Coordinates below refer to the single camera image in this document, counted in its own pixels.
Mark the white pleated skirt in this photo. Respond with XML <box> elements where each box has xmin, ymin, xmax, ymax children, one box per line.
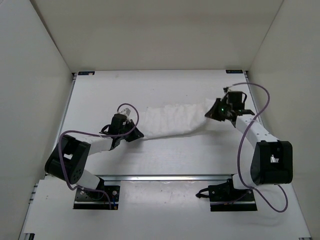
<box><xmin>138</xmin><ymin>98</ymin><xmax>215</xmax><ymax>140</ymax></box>

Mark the white front cover board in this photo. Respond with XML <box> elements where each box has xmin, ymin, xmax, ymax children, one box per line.
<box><xmin>23</xmin><ymin>179</ymin><xmax>311</xmax><ymax>240</ymax></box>

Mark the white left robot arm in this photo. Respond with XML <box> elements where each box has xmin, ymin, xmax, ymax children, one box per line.
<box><xmin>44</xmin><ymin>113</ymin><xmax>144</xmax><ymax>199</ymax></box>

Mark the aluminium table edge rail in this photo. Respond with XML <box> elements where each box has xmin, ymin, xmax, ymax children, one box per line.
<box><xmin>99</xmin><ymin>174</ymin><xmax>231</xmax><ymax>182</ymax></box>

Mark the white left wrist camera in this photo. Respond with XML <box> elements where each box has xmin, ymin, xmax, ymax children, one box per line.
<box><xmin>117</xmin><ymin>108</ymin><xmax>131</xmax><ymax>118</ymax></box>

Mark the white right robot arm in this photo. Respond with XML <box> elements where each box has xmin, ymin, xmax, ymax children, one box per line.
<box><xmin>205</xmin><ymin>91</ymin><xmax>293</xmax><ymax>200</ymax></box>

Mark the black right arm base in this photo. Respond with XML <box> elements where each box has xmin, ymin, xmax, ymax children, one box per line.
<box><xmin>195</xmin><ymin>179</ymin><xmax>258</xmax><ymax>212</ymax></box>

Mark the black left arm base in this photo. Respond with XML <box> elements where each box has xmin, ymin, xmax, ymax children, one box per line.
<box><xmin>73</xmin><ymin>182</ymin><xmax>121</xmax><ymax>211</ymax></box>

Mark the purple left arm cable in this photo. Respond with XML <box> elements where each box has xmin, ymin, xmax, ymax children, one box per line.
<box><xmin>58</xmin><ymin>103</ymin><xmax>140</xmax><ymax>210</ymax></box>

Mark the right corner table label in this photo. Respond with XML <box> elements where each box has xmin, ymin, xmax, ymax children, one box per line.
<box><xmin>225</xmin><ymin>69</ymin><xmax>243</xmax><ymax>74</ymax></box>

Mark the corner table label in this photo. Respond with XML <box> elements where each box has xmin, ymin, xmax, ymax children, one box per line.
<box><xmin>225</xmin><ymin>69</ymin><xmax>243</xmax><ymax>74</ymax></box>
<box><xmin>77</xmin><ymin>71</ymin><xmax>95</xmax><ymax>76</ymax></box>

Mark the left corner table label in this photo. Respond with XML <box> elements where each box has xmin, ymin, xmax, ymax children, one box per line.
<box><xmin>77</xmin><ymin>71</ymin><xmax>95</xmax><ymax>76</ymax></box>

